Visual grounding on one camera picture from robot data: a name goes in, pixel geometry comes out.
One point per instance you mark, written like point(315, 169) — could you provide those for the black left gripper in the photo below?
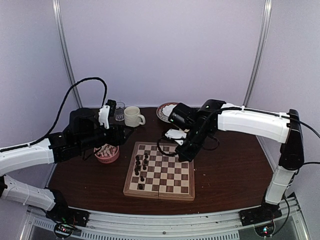
point(119, 139)

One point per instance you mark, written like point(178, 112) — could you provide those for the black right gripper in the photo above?
point(187, 156)

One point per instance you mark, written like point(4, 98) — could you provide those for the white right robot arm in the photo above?
point(283, 128)

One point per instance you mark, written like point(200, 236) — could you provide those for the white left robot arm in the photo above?
point(24, 156)

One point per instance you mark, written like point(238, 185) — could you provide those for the wooden chess board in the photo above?
point(165, 177)

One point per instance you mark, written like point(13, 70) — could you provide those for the cream ribbed mug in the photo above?
point(133, 117)

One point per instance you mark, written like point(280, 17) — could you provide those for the clear drinking glass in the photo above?
point(119, 111)

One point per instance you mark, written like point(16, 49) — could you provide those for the pink bowl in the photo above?
point(107, 153)

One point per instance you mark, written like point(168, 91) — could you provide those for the white scalloped bowl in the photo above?
point(167, 109)

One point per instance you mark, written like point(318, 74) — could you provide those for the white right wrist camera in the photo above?
point(177, 135)

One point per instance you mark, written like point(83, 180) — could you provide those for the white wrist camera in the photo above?
point(177, 135)
point(106, 111)

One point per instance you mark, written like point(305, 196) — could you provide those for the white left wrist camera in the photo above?
point(106, 111)

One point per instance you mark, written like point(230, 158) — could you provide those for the right aluminium frame post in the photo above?
point(263, 36)

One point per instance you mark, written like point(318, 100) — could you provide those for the aluminium frame post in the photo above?
point(63, 42)
point(263, 36)

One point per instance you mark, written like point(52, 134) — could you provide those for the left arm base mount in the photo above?
point(70, 216)

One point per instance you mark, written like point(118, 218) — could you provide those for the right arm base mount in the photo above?
point(258, 215)

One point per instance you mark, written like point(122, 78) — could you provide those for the aluminium front rail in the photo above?
point(224, 225)

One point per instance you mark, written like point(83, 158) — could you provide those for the left aluminium frame post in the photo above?
point(63, 42)

